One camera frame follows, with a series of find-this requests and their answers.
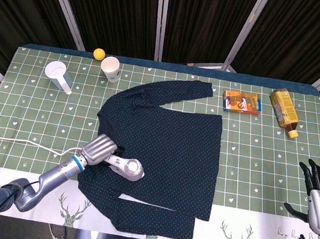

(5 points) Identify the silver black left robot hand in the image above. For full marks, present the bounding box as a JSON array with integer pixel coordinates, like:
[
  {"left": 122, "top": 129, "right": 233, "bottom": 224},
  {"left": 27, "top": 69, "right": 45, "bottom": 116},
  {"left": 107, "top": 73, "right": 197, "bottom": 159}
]
[{"left": 79, "top": 131, "right": 126, "bottom": 170}]

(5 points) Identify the white steam iron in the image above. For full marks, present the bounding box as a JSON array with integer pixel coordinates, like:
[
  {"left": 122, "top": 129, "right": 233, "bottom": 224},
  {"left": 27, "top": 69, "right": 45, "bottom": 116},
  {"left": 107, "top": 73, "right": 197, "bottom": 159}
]
[{"left": 101, "top": 151, "right": 147, "bottom": 183}]

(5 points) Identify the green patterned tablecloth table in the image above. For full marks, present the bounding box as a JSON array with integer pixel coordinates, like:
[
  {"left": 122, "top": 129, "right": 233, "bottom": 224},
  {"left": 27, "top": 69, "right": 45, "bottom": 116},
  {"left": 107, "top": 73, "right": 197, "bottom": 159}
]
[{"left": 0, "top": 40, "right": 320, "bottom": 239}]

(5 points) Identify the navy polka dot shirt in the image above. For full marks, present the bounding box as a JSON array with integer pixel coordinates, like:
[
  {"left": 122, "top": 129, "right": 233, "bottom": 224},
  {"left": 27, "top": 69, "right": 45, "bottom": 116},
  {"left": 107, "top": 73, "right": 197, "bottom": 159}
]
[{"left": 71, "top": 67, "right": 230, "bottom": 239}]

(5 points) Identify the flower print paper cup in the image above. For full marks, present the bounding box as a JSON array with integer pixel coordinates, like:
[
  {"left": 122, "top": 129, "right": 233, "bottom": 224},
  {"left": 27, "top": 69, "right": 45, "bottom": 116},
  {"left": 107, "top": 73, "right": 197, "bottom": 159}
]
[{"left": 98, "top": 55, "right": 123, "bottom": 84}]

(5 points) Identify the light blue white pitcher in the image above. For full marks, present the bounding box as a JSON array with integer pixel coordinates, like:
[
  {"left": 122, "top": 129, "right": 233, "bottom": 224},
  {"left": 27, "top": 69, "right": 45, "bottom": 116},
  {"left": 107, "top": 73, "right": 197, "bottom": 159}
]
[{"left": 42, "top": 59, "right": 77, "bottom": 96}]

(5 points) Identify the yellow ball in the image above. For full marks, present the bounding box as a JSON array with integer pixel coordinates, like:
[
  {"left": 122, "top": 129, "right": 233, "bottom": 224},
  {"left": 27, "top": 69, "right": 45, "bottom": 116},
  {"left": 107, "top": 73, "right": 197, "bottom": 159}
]
[{"left": 92, "top": 47, "right": 106, "bottom": 61}]

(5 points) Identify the green snack box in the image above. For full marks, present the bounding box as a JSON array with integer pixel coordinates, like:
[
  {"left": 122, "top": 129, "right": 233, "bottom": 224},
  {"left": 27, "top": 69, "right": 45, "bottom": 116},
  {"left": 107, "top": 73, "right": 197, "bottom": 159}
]
[{"left": 264, "top": 87, "right": 305, "bottom": 141}]

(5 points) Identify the orange snack box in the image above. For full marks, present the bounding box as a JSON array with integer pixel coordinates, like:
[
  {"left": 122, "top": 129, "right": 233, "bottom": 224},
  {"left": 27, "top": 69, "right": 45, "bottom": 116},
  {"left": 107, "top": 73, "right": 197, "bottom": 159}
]
[{"left": 221, "top": 89, "right": 263, "bottom": 117}]

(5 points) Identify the white power cord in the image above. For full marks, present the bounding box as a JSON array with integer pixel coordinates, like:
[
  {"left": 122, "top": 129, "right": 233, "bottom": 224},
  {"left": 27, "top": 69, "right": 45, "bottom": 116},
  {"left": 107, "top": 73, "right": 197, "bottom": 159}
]
[{"left": 0, "top": 135, "right": 84, "bottom": 169}]

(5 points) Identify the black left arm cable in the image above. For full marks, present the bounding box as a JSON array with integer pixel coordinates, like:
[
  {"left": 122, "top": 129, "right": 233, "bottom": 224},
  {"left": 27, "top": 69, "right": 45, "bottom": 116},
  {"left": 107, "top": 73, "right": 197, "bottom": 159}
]
[{"left": 0, "top": 175, "right": 41, "bottom": 239}]

